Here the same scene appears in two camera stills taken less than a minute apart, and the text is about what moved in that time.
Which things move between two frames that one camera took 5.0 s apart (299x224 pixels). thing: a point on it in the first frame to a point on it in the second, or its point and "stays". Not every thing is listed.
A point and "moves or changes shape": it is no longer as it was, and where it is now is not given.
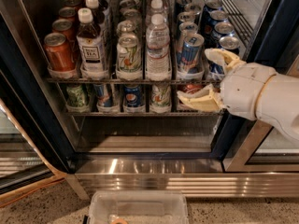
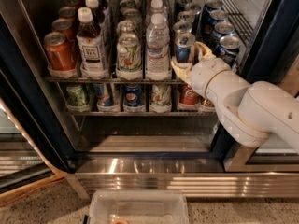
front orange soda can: [59, 53] stays
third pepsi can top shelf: [212, 19] stays
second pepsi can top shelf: [222, 29] stays
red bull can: [189, 54] moves or changes shape
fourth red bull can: [180, 3] stays
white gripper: [245, 89] to [207, 74]
